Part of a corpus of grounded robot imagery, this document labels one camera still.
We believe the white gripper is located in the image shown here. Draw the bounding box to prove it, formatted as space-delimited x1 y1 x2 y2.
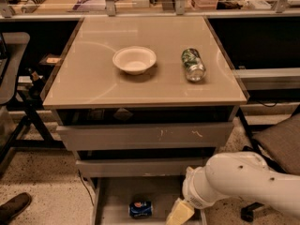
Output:
166 166 230 225

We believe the blue pepsi can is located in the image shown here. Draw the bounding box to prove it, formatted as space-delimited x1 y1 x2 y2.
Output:
128 201 153 218

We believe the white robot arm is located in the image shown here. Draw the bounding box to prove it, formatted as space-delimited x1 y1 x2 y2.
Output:
166 152 300 225

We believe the grey top drawer front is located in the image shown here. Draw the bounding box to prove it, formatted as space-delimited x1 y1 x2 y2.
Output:
56 122 233 151

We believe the grey drawer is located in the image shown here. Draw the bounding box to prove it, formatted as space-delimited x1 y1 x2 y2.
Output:
56 122 233 151
76 157 208 177

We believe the open bottom drawer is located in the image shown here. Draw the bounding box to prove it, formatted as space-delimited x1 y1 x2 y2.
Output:
91 176 183 225

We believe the grey middle drawer front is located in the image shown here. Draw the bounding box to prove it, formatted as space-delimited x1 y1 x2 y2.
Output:
76 157 208 177

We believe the grey drawer cabinet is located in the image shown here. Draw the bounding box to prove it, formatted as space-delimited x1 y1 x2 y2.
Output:
41 15 250 188

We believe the green soda can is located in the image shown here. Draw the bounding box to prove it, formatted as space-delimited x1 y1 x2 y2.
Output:
181 48 206 83

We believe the grey office chair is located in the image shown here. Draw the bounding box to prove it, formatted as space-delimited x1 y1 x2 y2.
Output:
238 105 300 223

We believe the white paper bowl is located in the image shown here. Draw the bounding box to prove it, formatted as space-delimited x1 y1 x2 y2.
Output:
112 46 157 75

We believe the brown shoe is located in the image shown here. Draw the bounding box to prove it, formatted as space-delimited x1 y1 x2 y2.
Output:
0 192 32 225

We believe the black floor cable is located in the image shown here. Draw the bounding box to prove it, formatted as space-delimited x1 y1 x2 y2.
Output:
77 170 96 206

